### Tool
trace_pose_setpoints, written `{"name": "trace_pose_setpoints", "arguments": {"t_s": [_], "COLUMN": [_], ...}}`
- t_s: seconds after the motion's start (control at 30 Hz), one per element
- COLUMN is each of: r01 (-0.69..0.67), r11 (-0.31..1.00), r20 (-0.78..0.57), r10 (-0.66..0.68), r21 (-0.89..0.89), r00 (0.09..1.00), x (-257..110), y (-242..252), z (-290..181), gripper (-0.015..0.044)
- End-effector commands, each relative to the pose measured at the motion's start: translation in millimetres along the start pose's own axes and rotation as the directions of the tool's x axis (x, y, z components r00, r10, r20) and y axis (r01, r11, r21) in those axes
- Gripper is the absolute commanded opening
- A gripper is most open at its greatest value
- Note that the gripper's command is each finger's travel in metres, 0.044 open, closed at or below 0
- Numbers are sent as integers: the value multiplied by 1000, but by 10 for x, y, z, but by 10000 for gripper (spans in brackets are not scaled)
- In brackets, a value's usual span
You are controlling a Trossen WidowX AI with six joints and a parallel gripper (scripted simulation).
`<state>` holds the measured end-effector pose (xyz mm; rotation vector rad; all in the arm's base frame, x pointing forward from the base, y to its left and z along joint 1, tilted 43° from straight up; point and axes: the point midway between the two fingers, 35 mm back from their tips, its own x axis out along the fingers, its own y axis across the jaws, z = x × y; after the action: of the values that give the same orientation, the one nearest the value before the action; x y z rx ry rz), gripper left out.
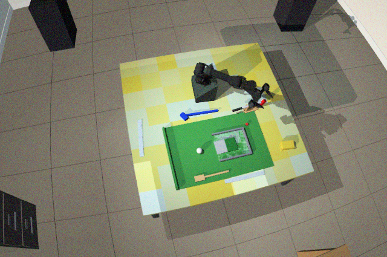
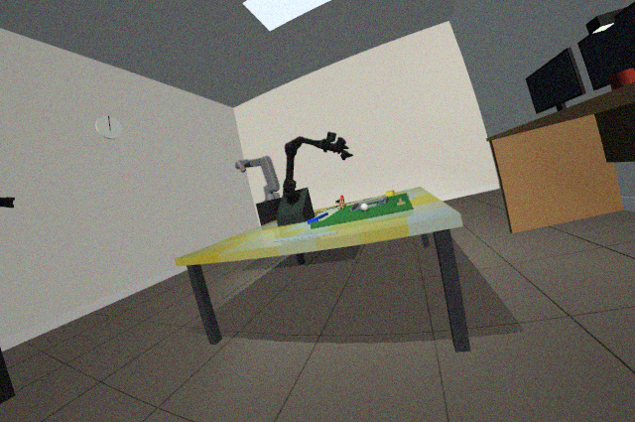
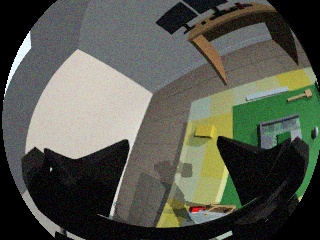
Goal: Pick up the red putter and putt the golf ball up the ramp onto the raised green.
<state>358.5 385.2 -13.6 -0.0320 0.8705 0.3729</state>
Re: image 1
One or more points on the blue putter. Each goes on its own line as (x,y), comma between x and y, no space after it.
(185,116)

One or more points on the yellow rectangular block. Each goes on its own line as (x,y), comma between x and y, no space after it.
(287,145)

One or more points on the green flat mat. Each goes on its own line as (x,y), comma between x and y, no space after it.
(184,140)

